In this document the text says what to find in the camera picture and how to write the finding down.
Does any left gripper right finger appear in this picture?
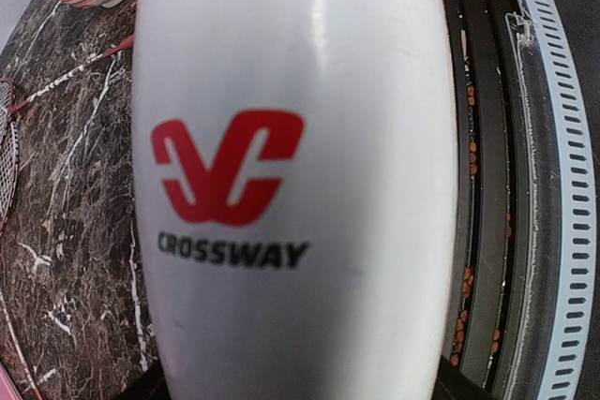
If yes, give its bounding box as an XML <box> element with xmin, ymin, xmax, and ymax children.
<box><xmin>433</xmin><ymin>357</ymin><xmax>488</xmax><ymax>400</ymax></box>

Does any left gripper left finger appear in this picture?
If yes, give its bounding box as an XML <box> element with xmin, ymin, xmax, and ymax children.
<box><xmin>113</xmin><ymin>364</ymin><xmax>169</xmax><ymax>400</ymax></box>

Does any red racket underneath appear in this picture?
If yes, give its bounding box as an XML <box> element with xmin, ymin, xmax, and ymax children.
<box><xmin>0</xmin><ymin>249</ymin><xmax>43</xmax><ymax>400</ymax></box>

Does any white shuttlecock tube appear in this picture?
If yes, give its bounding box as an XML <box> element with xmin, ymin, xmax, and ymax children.
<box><xmin>131</xmin><ymin>0</ymin><xmax>458</xmax><ymax>399</ymax></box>

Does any red racket with visible handle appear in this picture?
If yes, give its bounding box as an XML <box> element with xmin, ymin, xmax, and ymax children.
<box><xmin>1</xmin><ymin>35</ymin><xmax>134</xmax><ymax>232</ymax></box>

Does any white slotted cable duct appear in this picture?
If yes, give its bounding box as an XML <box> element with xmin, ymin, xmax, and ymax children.
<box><xmin>506</xmin><ymin>0</ymin><xmax>597</xmax><ymax>399</ymax></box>

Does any black front table rail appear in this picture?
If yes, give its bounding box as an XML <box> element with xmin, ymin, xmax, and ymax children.
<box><xmin>442</xmin><ymin>0</ymin><xmax>530</xmax><ymax>399</ymax></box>

